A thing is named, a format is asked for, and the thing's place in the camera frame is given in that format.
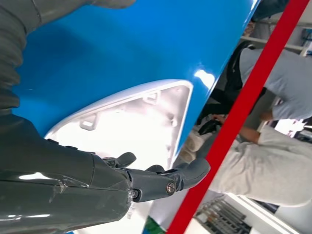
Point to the blue metal shelf rack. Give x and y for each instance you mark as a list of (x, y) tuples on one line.
[(109, 48)]

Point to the green plastic crate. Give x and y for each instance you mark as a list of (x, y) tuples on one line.
[(153, 226)]

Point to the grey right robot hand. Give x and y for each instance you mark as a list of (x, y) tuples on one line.
[(60, 181)]

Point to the red barrier tape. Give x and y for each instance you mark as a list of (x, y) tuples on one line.
[(243, 100)]

